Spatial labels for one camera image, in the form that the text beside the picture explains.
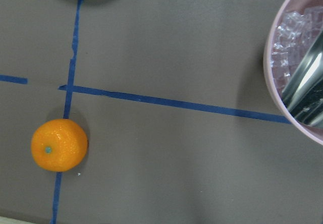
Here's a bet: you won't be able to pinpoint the orange fruit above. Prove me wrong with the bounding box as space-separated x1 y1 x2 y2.
31 119 88 172

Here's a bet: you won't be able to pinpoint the steel ice scoop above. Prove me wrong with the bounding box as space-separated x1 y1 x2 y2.
281 33 322 128

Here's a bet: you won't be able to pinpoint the pink plastic bowl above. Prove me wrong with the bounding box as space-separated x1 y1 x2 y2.
263 0 322 144

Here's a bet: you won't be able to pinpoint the wooden cutting board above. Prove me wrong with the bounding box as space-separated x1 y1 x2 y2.
0 216 51 224

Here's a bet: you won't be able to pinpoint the clear plastic ice cubes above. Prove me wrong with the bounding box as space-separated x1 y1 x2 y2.
271 6 322 91

